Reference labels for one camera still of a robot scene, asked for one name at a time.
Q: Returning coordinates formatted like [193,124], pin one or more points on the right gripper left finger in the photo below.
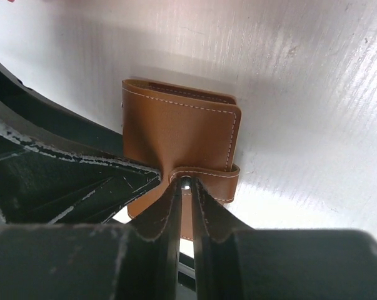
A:
[136,260]

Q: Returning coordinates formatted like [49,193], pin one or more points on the brown leather card holder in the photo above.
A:
[181,131]

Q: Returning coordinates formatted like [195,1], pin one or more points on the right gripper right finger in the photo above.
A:
[235,261]

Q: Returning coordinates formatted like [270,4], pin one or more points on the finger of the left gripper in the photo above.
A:
[59,167]

